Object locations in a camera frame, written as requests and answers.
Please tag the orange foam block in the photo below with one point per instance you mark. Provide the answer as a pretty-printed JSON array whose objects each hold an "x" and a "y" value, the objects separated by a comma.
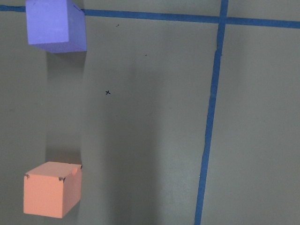
[{"x": 52, "y": 189}]

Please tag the purple foam block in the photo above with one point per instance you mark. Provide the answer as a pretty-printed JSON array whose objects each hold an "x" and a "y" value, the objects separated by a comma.
[{"x": 56, "y": 26}]

